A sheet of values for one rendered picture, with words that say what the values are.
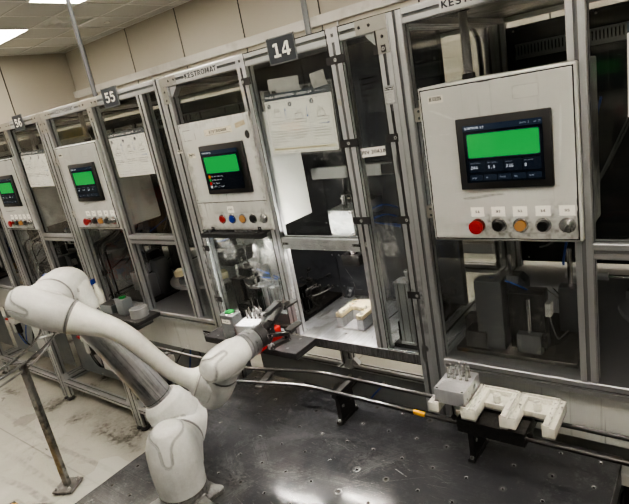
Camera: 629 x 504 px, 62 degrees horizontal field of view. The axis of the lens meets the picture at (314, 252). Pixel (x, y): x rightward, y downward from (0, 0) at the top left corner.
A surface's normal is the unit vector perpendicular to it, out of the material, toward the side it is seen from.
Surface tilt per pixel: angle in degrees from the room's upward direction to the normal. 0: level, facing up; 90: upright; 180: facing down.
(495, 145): 90
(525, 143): 90
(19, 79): 90
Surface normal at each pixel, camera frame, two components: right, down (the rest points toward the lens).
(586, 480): -0.18, -0.94
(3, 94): 0.79, 0.03
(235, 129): -0.59, 0.32
